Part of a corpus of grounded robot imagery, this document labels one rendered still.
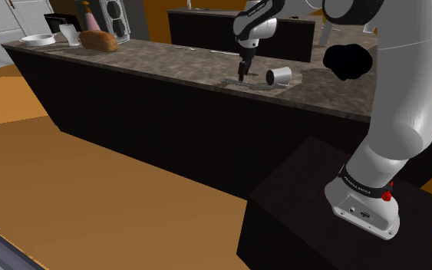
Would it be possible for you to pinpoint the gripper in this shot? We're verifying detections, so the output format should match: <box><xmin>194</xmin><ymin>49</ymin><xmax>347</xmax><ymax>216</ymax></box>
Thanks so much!
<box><xmin>238</xmin><ymin>47</ymin><xmax>256</xmax><ymax>82</ymax></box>

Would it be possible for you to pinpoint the silver metal mug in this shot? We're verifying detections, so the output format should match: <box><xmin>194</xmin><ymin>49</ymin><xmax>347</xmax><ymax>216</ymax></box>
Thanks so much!
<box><xmin>265</xmin><ymin>66</ymin><xmax>293</xmax><ymax>87</ymax></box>

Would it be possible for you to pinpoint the black box appliance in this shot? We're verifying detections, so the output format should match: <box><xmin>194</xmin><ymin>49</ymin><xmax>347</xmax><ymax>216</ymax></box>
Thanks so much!
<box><xmin>44</xmin><ymin>13</ymin><xmax>84</xmax><ymax>35</ymax></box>

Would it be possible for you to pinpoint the black lumpy object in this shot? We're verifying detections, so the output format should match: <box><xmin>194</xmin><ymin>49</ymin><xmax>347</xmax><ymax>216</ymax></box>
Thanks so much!
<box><xmin>322</xmin><ymin>43</ymin><xmax>374</xmax><ymax>81</ymax></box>

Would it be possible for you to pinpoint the pink bottle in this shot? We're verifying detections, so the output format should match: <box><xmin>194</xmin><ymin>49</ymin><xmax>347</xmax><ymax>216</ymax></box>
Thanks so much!
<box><xmin>80</xmin><ymin>1</ymin><xmax>102</xmax><ymax>32</ymax></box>

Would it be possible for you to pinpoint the white shallow bowl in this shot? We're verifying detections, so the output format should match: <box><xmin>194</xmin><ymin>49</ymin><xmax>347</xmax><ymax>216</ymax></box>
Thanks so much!
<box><xmin>20</xmin><ymin>33</ymin><xmax>57</xmax><ymax>48</ymax></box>

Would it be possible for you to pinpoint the dark kitchen island counter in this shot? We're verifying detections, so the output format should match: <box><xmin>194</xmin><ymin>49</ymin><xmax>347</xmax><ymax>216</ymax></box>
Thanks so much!
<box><xmin>1</xmin><ymin>34</ymin><xmax>432</xmax><ymax>201</ymax></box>

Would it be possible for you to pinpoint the white drinking glass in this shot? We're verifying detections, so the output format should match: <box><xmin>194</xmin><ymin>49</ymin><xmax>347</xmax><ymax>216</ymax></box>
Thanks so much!
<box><xmin>58</xmin><ymin>23</ymin><xmax>81</xmax><ymax>48</ymax></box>

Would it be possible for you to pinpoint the white door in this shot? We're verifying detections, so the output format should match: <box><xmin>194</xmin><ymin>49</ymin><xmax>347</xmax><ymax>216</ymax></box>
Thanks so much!
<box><xmin>0</xmin><ymin>0</ymin><xmax>57</xmax><ymax>38</ymax></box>

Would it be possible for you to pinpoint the dark low cabinet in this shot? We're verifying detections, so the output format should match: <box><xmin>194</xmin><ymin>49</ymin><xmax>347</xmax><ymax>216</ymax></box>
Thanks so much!
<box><xmin>166</xmin><ymin>7</ymin><xmax>316</xmax><ymax>64</ymax></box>

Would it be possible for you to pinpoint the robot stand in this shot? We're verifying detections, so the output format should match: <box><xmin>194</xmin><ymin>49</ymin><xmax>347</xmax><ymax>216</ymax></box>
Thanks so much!
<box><xmin>236</xmin><ymin>136</ymin><xmax>432</xmax><ymax>270</ymax></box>

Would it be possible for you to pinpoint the brown bread loaf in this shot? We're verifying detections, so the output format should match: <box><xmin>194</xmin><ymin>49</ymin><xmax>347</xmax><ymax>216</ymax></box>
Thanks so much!
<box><xmin>78</xmin><ymin>29</ymin><xmax>120</xmax><ymax>54</ymax></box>

